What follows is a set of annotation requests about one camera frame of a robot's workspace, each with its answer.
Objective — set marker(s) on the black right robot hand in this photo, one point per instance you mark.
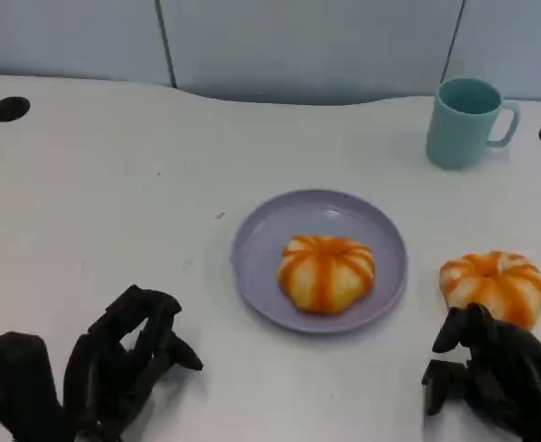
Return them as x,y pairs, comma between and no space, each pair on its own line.
519,382

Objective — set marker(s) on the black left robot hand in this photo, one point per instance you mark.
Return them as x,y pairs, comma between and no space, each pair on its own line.
100,377

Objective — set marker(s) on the orange and white bread roll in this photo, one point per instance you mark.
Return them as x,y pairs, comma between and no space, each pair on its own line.
325,276
491,285

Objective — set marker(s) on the lilac plate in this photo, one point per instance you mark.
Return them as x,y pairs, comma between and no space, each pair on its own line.
261,244

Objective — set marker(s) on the pale green mug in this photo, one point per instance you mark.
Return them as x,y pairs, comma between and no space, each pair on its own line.
454,133

